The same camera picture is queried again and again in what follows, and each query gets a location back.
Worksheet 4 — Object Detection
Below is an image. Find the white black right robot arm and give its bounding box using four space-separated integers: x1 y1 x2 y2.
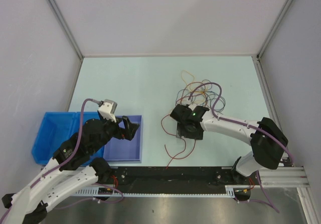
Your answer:
170 104 288 184

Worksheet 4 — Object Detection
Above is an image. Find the purple plastic bin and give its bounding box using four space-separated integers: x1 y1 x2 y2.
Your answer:
103 116 143 163

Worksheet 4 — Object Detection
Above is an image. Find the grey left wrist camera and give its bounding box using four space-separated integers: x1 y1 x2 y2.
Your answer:
98 99 117 123

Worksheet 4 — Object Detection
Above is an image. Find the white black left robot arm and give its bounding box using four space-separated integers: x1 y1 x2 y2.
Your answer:
1 116 139 223

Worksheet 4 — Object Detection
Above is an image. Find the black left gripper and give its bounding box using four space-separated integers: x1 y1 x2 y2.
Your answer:
90 114 139 153

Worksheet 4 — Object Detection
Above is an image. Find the dark blue thin cable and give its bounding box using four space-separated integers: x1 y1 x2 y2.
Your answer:
175 79 226 113

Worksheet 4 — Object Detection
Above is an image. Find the grey slotted cable duct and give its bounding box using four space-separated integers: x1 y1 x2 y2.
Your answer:
72 185 238 198

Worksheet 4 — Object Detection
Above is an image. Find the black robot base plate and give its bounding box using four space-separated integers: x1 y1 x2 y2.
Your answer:
98 167 258 194

